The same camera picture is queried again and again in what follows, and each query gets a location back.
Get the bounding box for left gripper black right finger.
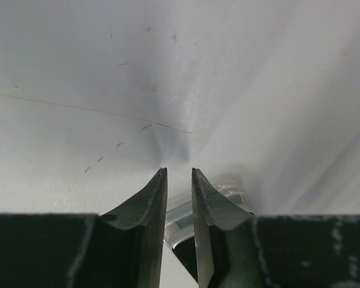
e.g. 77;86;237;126
191;169;360;287

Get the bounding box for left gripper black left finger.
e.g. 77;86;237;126
0;168;167;287

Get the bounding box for black smartphone blue edge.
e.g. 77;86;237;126
171;236;198;282

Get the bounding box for clear magsafe phone case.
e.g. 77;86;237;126
164;173;254;250

